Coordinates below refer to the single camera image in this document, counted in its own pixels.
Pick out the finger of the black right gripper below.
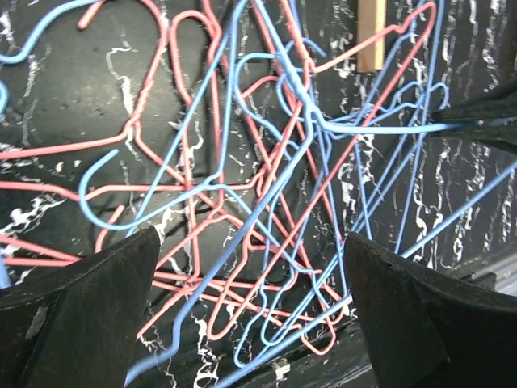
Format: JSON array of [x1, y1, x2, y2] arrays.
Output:
[[431, 124, 516, 154], [431, 80, 516, 123]]

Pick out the tangled pink wire hangers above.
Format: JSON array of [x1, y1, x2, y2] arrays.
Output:
[[1, 1, 437, 327]]

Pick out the light blue wire hanger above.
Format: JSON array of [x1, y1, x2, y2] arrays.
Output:
[[296, 82, 465, 139]]

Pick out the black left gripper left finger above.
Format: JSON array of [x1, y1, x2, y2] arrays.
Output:
[[1, 227, 161, 387]]

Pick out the wooden clothes rack frame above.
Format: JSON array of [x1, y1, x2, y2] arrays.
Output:
[[357, 0, 387, 73]]

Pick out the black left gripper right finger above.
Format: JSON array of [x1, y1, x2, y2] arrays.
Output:
[[346, 232, 516, 387]]

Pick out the tangled blue wire hangers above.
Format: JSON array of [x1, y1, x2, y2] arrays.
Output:
[[1, 1, 516, 387]]

